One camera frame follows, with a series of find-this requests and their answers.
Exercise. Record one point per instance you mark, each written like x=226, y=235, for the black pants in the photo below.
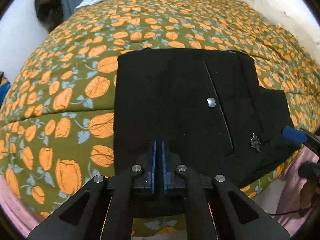
x=207, y=105

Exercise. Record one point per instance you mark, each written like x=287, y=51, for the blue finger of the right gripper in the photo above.
x=295, y=135

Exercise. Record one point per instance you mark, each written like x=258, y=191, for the person's right hand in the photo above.
x=308, y=196

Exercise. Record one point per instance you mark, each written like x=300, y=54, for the cream headboard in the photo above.
x=306, y=36

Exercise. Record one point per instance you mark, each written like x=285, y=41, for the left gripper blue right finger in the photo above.
x=164, y=169

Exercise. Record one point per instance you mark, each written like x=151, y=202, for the black hanging bag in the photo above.
x=49, y=13

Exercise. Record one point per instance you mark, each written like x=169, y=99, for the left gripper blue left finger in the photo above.
x=153, y=167

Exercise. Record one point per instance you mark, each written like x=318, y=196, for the pink patterned clothing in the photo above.
x=286, y=189

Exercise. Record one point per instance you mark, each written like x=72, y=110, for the green orange floral bedspread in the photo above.
x=57, y=118

